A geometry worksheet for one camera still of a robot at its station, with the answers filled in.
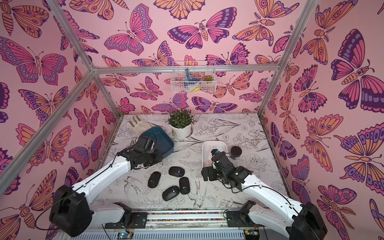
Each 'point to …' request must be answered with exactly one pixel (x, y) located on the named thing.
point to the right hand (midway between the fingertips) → (209, 169)
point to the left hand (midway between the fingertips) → (164, 156)
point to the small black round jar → (235, 152)
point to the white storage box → (207, 147)
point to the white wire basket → (193, 76)
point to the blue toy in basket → (190, 81)
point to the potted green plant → (180, 122)
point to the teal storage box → (165, 144)
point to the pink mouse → (207, 163)
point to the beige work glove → (138, 126)
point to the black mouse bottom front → (170, 192)
